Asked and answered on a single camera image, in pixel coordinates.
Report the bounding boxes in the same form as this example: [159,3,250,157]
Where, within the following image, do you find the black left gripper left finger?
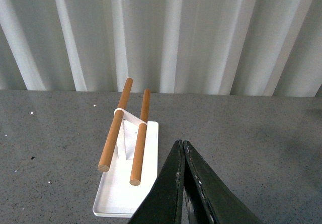
[129,140,185,223]

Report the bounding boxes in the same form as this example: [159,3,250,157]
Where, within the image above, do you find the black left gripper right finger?
[183,141,262,223]

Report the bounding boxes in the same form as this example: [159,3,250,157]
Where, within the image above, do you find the white rack with wooden rods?
[93,78,159,218]

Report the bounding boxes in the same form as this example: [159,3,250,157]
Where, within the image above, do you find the white pleated curtain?
[1,0,321,97]

